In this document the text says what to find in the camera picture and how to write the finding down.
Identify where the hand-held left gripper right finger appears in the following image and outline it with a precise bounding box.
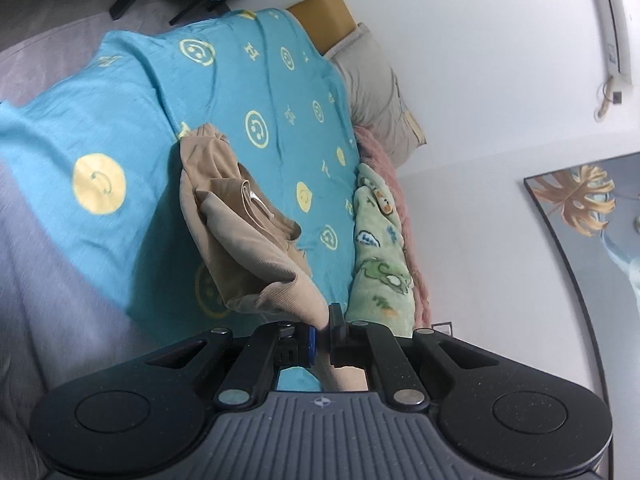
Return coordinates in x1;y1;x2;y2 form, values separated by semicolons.
327;303;501;411

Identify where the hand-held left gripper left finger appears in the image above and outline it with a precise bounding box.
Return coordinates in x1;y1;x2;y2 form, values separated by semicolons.
142;322;317;407

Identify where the tan printed t-shirt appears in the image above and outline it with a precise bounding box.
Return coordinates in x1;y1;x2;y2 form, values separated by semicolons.
177;122;372;392

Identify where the green cartoon fleece blanket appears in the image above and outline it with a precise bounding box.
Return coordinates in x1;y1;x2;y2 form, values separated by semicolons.
345;162;419;339

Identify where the pink fuzzy blanket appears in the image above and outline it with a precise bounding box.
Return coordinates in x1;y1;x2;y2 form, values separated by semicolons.
354;125;434;335

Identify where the grey pillow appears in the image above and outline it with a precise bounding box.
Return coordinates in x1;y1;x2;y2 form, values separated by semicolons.
330;22;429;167

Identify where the framed gold leaf picture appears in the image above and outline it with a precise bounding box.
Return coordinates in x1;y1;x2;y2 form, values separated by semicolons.
522;151;640;480

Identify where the bed with teal smiley sheet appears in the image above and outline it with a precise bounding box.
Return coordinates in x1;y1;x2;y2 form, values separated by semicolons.
0;7;417;392

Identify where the mustard padded headboard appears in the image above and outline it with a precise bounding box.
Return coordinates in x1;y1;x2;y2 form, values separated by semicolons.
285;0;359;56

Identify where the white air conditioner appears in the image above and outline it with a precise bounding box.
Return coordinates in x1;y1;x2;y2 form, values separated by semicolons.
582;0;637;122

